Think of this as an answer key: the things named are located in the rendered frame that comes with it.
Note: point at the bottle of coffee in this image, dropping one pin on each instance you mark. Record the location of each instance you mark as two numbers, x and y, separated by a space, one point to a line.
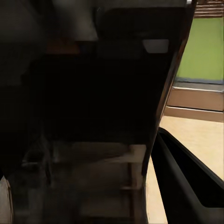
83 88

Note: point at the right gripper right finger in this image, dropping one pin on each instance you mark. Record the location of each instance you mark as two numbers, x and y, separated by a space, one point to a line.
191 192

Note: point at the countertop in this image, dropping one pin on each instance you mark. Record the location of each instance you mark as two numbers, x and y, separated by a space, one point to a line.
205 139

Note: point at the fixed window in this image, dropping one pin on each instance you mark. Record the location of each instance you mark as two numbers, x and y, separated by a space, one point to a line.
198 89

